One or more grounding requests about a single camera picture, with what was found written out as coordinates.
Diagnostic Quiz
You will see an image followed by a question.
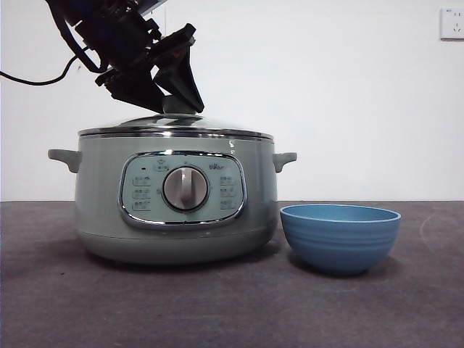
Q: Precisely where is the white wall socket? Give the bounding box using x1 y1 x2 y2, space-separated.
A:
154 10 167 38
440 7 464 41

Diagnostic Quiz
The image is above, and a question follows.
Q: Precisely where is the glass lid with green knob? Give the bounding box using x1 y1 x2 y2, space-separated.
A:
78 94 275 141

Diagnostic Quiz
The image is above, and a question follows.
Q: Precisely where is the black cable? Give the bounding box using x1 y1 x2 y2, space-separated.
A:
0 50 83 87

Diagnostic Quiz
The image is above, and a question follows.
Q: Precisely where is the pale green electric steamer pot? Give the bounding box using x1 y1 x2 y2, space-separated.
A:
47 134 298 265

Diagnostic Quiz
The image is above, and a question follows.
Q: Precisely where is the blue ribbed bowl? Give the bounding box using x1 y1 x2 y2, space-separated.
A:
279 203 402 278

